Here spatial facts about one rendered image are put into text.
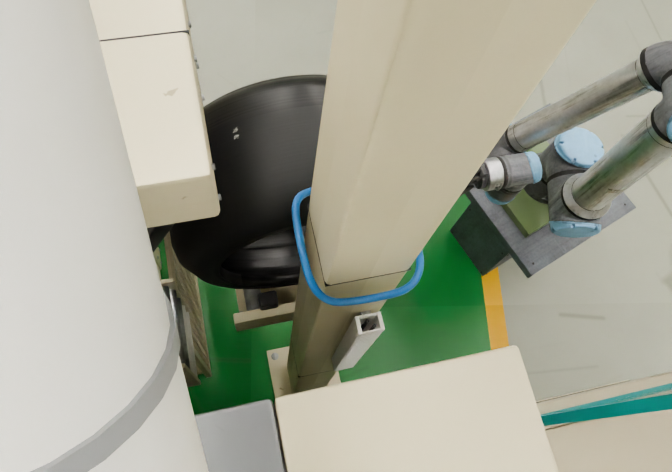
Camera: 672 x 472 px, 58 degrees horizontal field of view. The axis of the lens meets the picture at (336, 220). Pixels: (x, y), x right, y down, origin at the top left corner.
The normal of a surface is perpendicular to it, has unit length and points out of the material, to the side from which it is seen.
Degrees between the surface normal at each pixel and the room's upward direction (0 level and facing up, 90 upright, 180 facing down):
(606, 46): 0
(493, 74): 90
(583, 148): 4
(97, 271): 70
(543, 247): 0
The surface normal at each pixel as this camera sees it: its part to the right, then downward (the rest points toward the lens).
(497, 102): 0.22, 0.91
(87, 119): 0.99, 0.00
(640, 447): 0.10, -0.37
